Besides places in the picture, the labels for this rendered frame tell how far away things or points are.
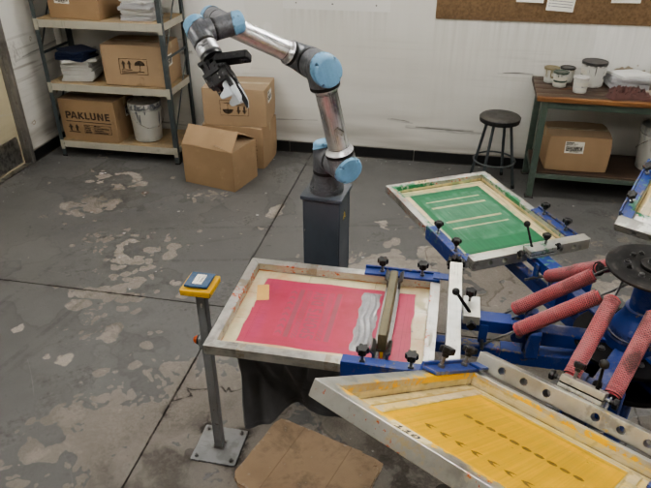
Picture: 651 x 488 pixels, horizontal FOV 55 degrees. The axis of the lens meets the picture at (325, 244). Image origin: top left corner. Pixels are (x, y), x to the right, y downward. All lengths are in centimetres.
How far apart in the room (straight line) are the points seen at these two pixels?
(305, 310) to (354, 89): 382
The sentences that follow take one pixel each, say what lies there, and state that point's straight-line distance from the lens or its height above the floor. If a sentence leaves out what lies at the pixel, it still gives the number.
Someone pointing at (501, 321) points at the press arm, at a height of 104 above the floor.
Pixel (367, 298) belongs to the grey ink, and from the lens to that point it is 247.
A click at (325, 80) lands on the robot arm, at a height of 175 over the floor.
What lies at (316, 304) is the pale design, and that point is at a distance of 244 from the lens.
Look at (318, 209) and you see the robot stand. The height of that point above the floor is 114.
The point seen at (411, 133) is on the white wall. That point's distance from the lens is 606.
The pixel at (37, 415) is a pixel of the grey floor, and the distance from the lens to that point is 365.
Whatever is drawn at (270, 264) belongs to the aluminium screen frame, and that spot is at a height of 99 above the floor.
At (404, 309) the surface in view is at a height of 95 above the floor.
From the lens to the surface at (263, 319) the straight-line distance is 238.
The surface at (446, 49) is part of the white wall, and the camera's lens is 582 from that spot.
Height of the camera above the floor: 240
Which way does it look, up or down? 31 degrees down
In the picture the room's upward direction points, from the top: straight up
